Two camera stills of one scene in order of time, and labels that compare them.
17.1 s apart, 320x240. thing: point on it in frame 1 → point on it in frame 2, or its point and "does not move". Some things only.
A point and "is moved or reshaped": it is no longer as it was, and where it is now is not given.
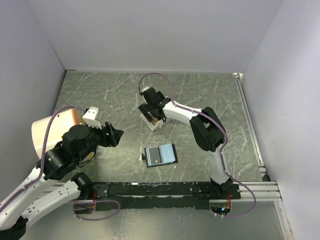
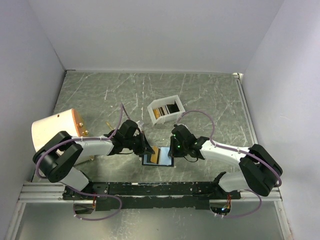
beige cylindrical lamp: x=58 y=124 does not move
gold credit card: x=154 y=121 → x=154 y=156
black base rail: x=187 y=195 does not move
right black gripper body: x=144 y=108 → x=181 y=149
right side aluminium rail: x=251 y=123 does not move
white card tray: x=157 y=126 is moved or reshaped
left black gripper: x=114 y=137 → x=144 y=147
